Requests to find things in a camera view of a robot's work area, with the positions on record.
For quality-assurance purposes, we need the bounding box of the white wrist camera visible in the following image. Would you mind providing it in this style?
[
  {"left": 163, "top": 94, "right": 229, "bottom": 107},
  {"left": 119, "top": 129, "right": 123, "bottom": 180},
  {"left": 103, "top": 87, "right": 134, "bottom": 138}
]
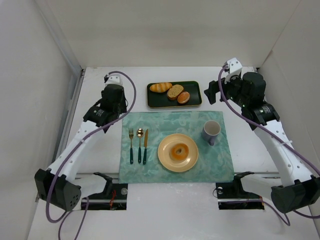
[
  {"left": 224, "top": 57, "right": 243, "bottom": 83},
  {"left": 104, "top": 74, "right": 123, "bottom": 86}
]

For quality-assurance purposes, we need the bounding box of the gold spoon green handle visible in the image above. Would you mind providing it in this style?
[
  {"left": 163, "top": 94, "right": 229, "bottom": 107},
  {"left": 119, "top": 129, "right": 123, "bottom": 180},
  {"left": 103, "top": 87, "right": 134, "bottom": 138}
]
[{"left": 136, "top": 128, "right": 144, "bottom": 164}]

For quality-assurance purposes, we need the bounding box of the dark green serving tray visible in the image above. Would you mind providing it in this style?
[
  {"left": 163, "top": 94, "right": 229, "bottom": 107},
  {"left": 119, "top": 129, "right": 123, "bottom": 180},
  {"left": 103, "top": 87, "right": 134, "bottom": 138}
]
[{"left": 146, "top": 81, "right": 202, "bottom": 109}]

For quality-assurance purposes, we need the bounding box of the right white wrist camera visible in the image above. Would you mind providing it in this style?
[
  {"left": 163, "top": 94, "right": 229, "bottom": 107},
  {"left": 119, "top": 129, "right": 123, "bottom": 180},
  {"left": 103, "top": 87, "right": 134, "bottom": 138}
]
[{"left": 224, "top": 57, "right": 243, "bottom": 83}]

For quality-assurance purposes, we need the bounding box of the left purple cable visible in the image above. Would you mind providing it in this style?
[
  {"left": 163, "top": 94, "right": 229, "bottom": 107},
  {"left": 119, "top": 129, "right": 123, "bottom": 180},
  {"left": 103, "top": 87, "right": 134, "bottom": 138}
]
[{"left": 45, "top": 70, "right": 137, "bottom": 240}]

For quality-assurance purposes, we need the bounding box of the brown bread slice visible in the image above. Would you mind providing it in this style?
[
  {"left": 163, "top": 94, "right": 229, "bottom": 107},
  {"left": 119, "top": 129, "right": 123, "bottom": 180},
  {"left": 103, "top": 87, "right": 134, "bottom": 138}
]
[{"left": 167, "top": 84, "right": 184, "bottom": 101}]

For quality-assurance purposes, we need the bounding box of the orange bagel ring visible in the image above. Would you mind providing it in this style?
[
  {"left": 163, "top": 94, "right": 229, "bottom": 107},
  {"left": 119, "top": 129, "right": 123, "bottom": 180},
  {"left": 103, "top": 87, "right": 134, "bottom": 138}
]
[{"left": 169, "top": 143, "right": 190, "bottom": 161}]

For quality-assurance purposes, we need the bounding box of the striped long bread roll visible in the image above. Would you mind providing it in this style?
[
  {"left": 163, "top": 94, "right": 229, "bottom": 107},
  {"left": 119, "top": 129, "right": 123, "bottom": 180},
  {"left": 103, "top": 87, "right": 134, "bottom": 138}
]
[{"left": 149, "top": 82, "right": 173, "bottom": 93}]

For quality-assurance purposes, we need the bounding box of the gold knife green handle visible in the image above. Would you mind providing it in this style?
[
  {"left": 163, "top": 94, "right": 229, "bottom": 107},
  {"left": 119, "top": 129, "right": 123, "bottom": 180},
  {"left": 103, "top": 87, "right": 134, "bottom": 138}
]
[{"left": 142, "top": 129, "right": 149, "bottom": 165}]

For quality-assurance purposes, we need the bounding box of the cream filled sesame bun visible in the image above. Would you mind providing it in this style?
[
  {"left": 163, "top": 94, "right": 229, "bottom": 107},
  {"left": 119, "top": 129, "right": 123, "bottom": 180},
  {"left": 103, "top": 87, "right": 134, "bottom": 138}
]
[{"left": 177, "top": 91, "right": 190, "bottom": 104}]

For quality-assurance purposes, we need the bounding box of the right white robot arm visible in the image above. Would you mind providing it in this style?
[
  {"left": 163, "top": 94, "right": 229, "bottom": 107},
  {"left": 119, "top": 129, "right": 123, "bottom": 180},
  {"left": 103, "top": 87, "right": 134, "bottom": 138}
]
[{"left": 204, "top": 72, "right": 320, "bottom": 214}]

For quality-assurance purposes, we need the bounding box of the gold fork green handle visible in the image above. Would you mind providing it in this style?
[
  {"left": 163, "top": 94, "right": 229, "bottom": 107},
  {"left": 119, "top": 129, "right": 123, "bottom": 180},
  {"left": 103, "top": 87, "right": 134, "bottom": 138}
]
[{"left": 128, "top": 128, "right": 134, "bottom": 165}]

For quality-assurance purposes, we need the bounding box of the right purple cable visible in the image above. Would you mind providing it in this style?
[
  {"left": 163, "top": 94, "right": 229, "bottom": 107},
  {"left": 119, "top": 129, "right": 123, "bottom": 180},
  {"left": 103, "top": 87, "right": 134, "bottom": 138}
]
[{"left": 217, "top": 64, "right": 320, "bottom": 227}]

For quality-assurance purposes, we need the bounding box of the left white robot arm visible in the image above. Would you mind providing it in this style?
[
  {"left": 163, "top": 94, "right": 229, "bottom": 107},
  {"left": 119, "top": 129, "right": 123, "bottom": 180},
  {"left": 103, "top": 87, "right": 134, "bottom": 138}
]
[{"left": 34, "top": 84, "right": 127, "bottom": 212}]

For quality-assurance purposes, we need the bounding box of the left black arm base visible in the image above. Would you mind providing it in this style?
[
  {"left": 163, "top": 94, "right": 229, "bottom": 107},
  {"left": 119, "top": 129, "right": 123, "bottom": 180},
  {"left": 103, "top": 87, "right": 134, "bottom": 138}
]
[{"left": 76, "top": 172, "right": 128, "bottom": 211}]

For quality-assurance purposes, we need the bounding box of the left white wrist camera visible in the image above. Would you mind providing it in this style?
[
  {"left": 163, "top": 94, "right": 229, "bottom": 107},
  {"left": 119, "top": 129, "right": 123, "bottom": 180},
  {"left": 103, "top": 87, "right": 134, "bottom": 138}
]
[{"left": 104, "top": 74, "right": 123, "bottom": 86}]

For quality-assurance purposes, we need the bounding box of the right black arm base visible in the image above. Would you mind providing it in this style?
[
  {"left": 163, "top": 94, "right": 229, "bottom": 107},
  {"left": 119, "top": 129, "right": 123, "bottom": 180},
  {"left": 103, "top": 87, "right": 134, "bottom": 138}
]
[{"left": 212, "top": 171, "right": 265, "bottom": 210}]

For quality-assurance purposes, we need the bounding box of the purple ceramic mug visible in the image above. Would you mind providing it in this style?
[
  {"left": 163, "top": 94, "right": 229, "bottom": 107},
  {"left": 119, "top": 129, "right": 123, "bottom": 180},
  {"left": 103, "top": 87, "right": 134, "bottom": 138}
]
[{"left": 201, "top": 120, "right": 221, "bottom": 146}]

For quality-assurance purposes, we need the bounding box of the teal patterned placemat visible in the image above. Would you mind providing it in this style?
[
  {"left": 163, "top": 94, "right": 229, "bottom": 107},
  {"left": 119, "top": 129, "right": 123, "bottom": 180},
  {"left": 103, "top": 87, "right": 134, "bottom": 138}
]
[{"left": 119, "top": 111, "right": 235, "bottom": 184}]

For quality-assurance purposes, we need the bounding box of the aluminium frame rail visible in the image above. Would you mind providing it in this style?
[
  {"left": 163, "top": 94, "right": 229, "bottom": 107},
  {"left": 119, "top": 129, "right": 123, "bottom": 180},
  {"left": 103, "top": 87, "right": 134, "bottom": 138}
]
[{"left": 34, "top": 67, "right": 86, "bottom": 201}]

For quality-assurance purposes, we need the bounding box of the purple cable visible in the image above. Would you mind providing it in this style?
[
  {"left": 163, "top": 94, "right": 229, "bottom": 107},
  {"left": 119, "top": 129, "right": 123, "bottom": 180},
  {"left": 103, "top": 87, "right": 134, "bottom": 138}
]
[
  {"left": 45, "top": 70, "right": 137, "bottom": 240},
  {"left": 217, "top": 64, "right": 320, "bottom": 227}
]

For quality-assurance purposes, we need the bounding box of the beige round plate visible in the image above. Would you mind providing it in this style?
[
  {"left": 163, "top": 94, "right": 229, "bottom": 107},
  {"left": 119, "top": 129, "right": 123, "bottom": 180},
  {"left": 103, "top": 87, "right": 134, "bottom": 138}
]
[{"left": 157, "top": 133, "right": 199, "bottom": 173}]

